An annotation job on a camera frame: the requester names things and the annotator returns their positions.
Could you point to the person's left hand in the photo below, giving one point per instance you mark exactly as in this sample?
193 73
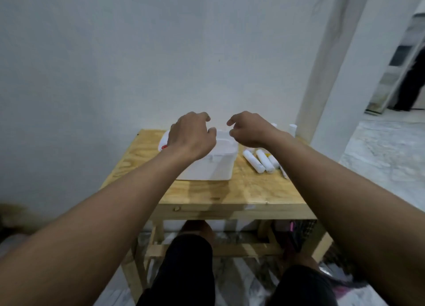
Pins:
189 136

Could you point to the person's right hand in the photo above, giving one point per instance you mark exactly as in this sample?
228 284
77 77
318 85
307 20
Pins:
252 130

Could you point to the white bottle green label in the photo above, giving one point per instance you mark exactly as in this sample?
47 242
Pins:
292 129

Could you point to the white first aid box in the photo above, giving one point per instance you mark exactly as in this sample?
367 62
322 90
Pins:
212 169

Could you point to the person's left forearm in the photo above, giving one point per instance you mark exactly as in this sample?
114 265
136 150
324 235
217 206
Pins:
99 226

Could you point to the person's right forearm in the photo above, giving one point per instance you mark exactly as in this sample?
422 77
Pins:
348 209

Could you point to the person's left leg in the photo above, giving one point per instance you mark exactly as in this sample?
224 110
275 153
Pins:
196 227

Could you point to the person's black shorts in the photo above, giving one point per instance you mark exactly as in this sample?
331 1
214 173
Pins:
186 276

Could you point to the wooden table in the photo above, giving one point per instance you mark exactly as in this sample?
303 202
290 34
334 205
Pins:
232 189

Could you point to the pink and black basket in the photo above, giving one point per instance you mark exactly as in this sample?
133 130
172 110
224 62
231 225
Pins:
308 229

